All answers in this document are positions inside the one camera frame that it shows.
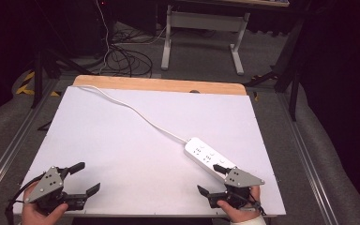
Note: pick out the black metal stand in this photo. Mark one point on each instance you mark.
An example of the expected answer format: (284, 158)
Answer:
(293, 100)
(37, 81)

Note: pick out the yellow black floor tape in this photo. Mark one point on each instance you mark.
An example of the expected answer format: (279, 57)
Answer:
(23, 90)

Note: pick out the white metal desk frame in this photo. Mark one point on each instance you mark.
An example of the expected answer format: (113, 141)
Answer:
(200, 22)

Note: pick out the person's right hand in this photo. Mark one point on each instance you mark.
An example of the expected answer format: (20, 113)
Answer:
(242, 214)

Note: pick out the person's left hand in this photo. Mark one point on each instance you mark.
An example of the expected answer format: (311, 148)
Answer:
(37, 215)

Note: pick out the white board sheet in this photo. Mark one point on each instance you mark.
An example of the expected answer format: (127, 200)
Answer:
(122, 156)

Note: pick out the white power strip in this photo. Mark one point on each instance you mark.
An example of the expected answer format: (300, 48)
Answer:
(204, 154)

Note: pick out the wooden desk top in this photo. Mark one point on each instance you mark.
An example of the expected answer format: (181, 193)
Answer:
(247, 2)

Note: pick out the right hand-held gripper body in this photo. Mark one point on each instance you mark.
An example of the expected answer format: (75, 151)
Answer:
(240, 178)

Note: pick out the aluminium floor rail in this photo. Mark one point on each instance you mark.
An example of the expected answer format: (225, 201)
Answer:
(12, 146)
(306, 168)

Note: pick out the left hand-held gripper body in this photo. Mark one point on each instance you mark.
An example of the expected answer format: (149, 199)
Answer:
(48, 184)

